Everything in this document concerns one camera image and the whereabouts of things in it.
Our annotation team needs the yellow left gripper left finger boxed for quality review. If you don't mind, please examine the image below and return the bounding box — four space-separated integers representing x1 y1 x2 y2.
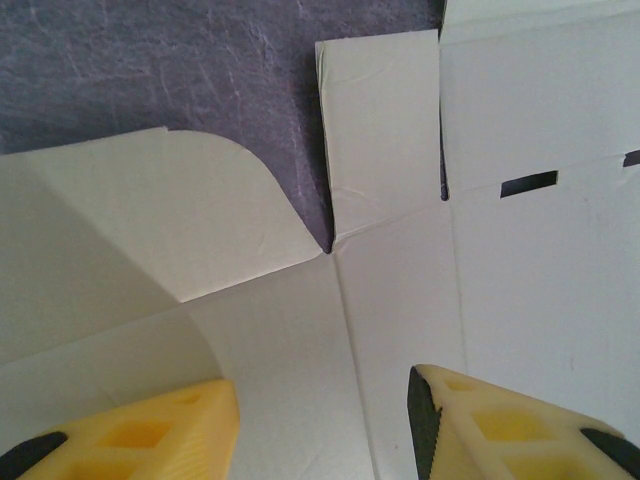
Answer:
0 378 240 480

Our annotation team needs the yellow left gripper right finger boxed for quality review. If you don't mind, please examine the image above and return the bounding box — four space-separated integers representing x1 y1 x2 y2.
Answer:
407 363 640 480

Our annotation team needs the light green paper box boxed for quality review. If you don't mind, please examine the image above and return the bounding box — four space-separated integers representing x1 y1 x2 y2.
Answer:
0 0 640 480

